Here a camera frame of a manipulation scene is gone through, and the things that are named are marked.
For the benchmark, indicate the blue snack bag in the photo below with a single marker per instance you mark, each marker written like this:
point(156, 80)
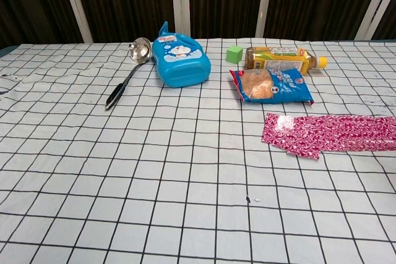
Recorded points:
point(290, 87)

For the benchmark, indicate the pink patterned packet strip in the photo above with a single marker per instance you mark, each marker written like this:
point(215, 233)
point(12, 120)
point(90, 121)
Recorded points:
point(340, 134)

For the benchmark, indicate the yellow tea drink bottle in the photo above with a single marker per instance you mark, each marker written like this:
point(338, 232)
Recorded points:
point(278, 57)

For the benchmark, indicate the green cube block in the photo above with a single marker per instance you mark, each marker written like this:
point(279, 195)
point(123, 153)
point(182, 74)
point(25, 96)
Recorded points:
point(234, 54)

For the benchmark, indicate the white black checked tablecloth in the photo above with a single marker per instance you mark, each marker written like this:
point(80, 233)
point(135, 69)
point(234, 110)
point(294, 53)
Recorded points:
point(123, 183)

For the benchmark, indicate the blue cartoon detergent bottle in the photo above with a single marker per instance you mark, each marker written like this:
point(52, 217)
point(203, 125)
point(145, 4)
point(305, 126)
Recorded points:
point(182, 69)

